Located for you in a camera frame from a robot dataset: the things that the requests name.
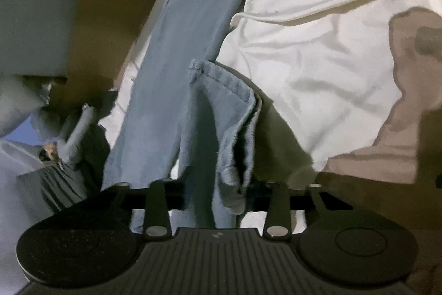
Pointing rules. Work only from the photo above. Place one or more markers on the blue denim jeans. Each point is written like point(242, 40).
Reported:
point(187, 110)

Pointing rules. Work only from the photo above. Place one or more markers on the cream printed bed sheet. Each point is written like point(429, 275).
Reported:
point(342, 84)

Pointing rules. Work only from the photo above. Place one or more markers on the dark green garment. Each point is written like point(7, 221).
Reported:
point(49, 190)

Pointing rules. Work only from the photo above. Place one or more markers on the brown cardboard box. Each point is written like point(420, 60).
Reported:
point(101, 37)

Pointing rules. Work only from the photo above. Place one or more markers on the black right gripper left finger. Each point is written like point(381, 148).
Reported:
point(163, 196)

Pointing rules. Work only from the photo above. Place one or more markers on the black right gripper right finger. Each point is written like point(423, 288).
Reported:
point(268, 209)

